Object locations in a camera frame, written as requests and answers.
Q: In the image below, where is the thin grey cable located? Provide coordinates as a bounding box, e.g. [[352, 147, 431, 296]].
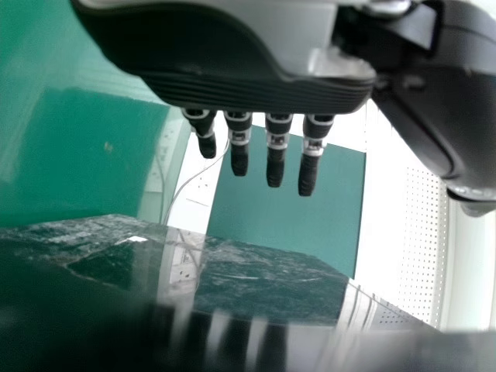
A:
[[161, 139, 230, 226]]

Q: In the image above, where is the white socket strip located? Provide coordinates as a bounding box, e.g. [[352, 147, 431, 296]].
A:
[[145, 115, 186, 195]]

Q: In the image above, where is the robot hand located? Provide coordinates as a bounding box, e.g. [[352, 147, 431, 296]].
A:
[[71, 0, 496, 219]]

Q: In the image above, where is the white perforated cable duct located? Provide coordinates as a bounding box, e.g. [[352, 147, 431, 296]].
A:
[[398, 161, 453, 330]]

